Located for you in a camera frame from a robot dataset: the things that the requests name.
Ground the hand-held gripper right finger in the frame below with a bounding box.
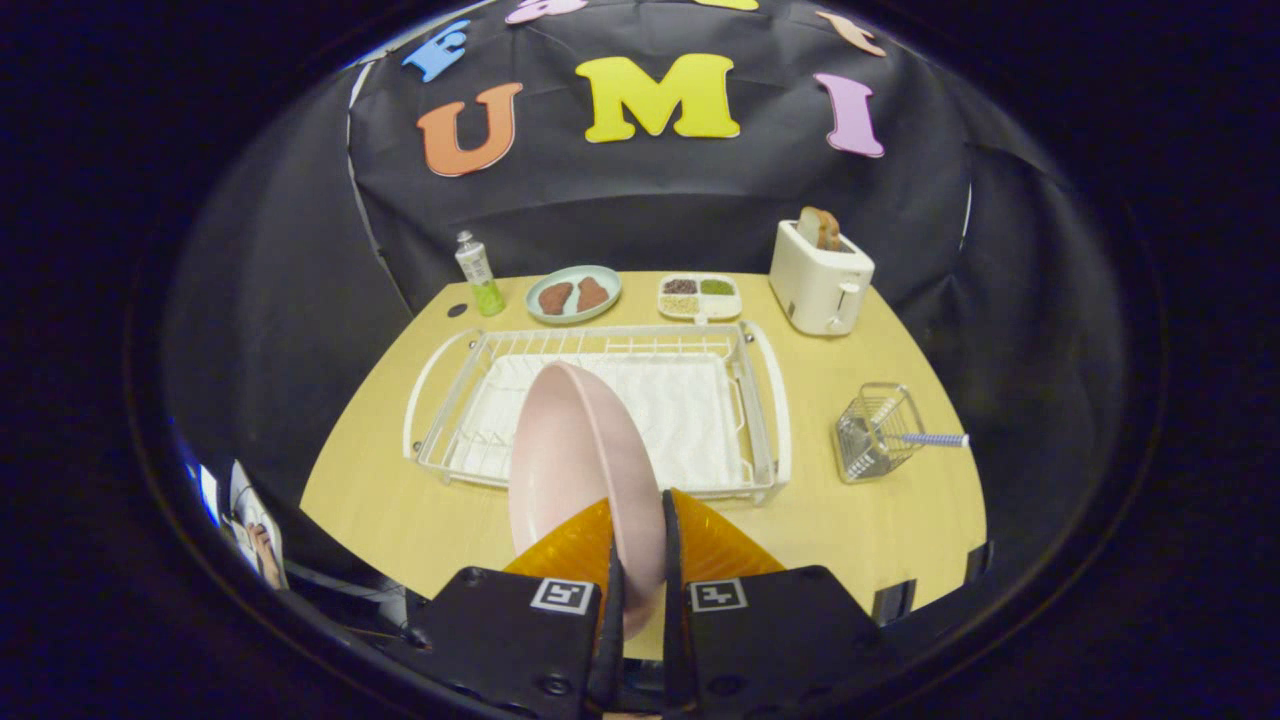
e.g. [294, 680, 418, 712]
[660, 488, 886, 716]

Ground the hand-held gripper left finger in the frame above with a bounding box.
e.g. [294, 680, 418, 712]
[405, 497, 626, 716]

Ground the pink plate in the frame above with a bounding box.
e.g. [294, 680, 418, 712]
[507, 361, 669, 641]

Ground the white wire dish rack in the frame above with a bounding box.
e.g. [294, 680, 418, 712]
[403, 321, 793, 506]

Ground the metal wire basket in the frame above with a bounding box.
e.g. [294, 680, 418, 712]
[835, 382, 926, 484]

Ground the white divided dish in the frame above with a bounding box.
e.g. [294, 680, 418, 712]
[657, 273, 743, 324]

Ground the pale green plate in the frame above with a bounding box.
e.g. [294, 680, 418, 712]
[525, 264, 623, 326]

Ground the white toaster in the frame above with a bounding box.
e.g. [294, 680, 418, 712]
[768, 220, 876, 337]

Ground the clear bottle with green liquid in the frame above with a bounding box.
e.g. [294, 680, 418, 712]
[455, 231, 506, 317]

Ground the brown toast slice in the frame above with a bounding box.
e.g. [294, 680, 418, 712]
[797, 206, 843, 251]

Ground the black backdrop cloth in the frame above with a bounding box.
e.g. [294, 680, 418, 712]
[160, 0, 1131, 601]

